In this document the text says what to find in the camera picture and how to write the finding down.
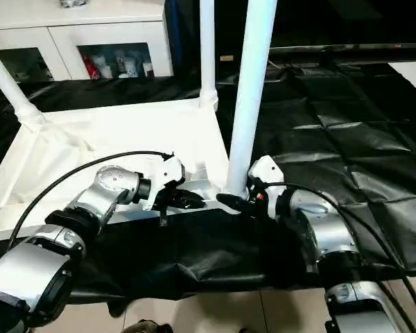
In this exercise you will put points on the black mat cloth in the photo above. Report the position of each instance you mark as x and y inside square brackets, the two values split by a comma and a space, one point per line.
[350, 145]

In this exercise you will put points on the white glass-door cabinet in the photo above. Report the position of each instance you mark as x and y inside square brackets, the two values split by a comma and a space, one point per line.
[90, 31]

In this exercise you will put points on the white plastic table top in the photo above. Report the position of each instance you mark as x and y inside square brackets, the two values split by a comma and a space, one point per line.
[125, 128]

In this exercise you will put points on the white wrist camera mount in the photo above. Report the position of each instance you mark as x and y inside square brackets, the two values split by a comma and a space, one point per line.
[170, 171]
[267, 170]

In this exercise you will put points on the white ceramic cup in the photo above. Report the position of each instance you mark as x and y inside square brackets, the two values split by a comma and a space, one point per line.
[148, 69]

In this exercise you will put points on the white can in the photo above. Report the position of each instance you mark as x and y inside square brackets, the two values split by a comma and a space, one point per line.
[106, 71]

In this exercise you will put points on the silver bowl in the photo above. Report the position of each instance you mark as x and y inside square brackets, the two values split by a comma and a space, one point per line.
[71, 3]

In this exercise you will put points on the grey low shelf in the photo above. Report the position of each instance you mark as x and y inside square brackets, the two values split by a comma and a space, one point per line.
[333, 48]

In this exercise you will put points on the dark blue vertical panel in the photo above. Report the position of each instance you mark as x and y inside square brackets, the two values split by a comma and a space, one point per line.
[174, 34]

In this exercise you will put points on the red bottle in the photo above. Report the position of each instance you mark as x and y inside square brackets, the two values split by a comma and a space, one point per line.
[91, 67]

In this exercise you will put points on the small tan label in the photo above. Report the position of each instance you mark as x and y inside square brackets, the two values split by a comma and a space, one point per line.
[227, 58]

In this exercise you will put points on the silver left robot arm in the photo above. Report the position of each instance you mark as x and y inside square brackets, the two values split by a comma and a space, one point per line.
[31, 267]

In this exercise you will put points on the blue white printed mug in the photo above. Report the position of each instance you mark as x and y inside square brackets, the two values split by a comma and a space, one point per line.
[128, 68]

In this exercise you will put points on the black backdrop cloth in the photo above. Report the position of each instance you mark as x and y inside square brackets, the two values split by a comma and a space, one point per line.
[350, 21]

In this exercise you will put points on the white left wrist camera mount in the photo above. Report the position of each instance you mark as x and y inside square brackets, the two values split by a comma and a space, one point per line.
[170, 171]

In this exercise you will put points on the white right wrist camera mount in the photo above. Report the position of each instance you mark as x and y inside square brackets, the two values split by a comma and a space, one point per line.
[267, 170]

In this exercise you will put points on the white plastic table leg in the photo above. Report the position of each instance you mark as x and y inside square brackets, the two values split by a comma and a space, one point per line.
[208, 45]
[253, 86]
[10, 86]

